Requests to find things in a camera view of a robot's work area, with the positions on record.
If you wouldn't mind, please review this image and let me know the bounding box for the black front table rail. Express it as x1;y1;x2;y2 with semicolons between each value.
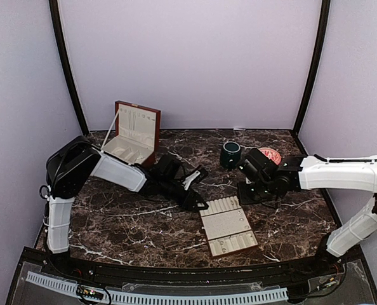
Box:
20;244;364;288

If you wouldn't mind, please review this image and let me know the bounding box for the white slotted cable duct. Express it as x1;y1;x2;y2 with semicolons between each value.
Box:
25;271;289;304

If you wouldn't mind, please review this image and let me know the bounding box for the red open jewelry box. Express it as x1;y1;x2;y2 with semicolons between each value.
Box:
101;101;161;167

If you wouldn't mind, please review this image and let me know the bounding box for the dark green mug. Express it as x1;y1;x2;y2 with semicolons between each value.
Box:
220;141;242;170

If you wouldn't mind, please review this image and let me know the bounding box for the left black frame post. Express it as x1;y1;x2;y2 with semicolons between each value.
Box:
48;0;89;135

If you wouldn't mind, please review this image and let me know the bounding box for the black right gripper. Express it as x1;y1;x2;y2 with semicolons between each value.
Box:
237;177;275;205

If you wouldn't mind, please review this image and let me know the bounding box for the black frame post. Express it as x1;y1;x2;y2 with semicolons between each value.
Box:
292;0;331;137
48;0;89;135

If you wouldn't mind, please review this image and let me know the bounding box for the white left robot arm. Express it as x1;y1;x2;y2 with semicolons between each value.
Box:
39;136;209;277

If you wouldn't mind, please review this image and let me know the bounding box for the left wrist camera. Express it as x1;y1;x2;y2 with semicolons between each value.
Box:
150;154;210;188

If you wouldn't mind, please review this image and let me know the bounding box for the red jewelry tray insert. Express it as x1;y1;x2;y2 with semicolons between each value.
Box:
200;196;258;257

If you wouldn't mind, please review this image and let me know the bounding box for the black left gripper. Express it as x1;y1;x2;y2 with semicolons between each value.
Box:
160;178;209;212

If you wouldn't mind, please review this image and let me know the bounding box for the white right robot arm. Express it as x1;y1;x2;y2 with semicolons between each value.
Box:
237;149;377;276

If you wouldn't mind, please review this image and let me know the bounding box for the right black frame post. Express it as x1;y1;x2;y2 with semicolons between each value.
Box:
292;0;331;137

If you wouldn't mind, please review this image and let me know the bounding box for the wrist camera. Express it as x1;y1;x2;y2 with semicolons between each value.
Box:
237;149;278;182
150;154;210;188

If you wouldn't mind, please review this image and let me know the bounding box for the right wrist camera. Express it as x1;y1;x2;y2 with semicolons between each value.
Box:
237;149;278;182

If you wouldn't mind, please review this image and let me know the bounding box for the red white patterned bowl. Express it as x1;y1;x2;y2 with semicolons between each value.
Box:
259;147;282;165

